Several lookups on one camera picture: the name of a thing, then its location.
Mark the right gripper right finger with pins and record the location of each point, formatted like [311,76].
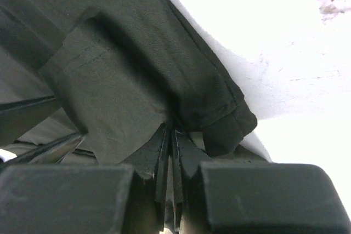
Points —
[189,201]

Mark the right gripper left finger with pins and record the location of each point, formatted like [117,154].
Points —
[145,208]

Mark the black graphic t shirt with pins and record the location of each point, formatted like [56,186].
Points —
[120,68]

